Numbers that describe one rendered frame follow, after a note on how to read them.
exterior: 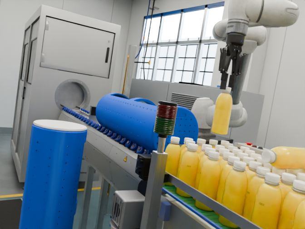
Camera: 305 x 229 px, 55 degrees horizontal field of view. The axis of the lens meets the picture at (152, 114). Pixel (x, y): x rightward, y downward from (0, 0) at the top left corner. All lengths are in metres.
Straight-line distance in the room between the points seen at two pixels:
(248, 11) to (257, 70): 3.12
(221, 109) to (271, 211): 0.54
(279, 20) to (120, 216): 1.02
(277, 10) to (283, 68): 3.04
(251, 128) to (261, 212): 2.58
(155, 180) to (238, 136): 2.41
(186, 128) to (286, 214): 0.77
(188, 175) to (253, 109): 2.32
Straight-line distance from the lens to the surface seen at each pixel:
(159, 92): 4.01
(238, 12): 1.33
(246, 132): 3.38
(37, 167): 1.58
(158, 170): 0.93
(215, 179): 1.07
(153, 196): 0.95
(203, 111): 2.11
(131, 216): 1.21
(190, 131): 1.54
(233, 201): 0.99
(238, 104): 2.13
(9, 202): 2.92
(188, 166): 1.16
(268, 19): 1.37
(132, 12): 7.46
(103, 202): 2.55
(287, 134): 4.24
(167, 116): 0.89
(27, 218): 1.70
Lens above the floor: 1.28
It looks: 4 degrees down
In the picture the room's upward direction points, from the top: 9 degrees clockwise
